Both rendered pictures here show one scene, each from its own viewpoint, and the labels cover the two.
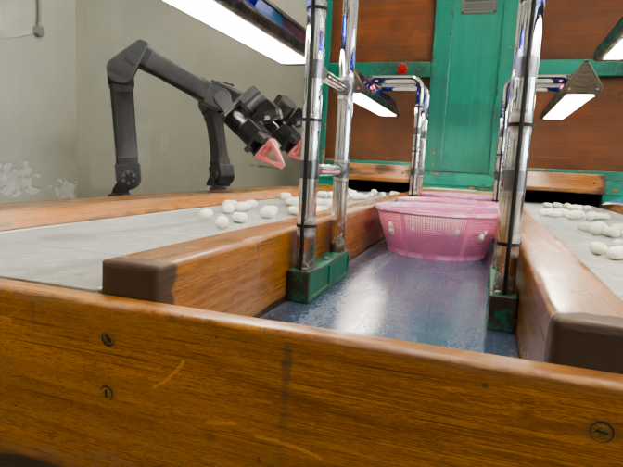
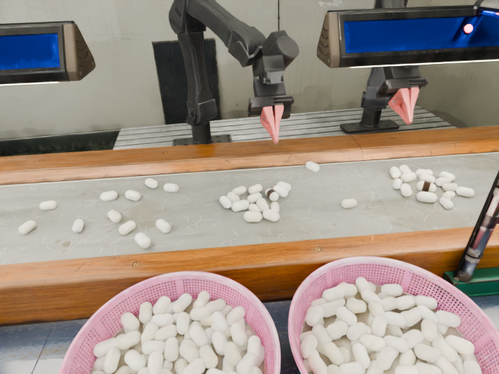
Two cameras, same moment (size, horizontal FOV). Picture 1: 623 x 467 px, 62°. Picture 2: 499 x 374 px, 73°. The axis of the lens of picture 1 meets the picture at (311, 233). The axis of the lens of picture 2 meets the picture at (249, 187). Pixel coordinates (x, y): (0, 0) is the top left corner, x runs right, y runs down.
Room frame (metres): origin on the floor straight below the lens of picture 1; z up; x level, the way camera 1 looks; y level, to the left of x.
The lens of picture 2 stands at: (1.09, -0.53, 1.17)
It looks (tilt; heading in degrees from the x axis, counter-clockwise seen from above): 33 degrees down; 67
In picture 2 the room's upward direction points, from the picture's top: 2 degrees counter-clockwise
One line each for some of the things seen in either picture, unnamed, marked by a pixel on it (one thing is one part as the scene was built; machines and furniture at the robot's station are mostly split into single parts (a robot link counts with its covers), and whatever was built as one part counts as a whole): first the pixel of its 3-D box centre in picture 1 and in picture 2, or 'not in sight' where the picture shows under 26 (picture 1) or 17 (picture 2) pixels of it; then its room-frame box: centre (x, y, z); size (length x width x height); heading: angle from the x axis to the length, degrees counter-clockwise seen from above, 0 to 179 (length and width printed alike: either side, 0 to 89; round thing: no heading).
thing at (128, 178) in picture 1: (124, 182); (201, 114); (1.35, 0.49, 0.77); 0.09 x 0.06 x 0.06; 20
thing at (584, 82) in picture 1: (565, 95); not in sight; (1.52, -0.70, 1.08); 0.62 x 0.08 x 0.07; 162
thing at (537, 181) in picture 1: (559, 182); not in sight; (1.92, -0.90, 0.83); 0.30 x 0.06 x 0.07; 72
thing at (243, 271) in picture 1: (373, 223); (253, 277); (1.25, -0.15, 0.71); 1.81 x 0.05 x 0.11; 162
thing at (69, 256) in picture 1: (304, 209); (244, 208); (1.30, 0.02, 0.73); 1.81 x 0.30 x 0.02; 162
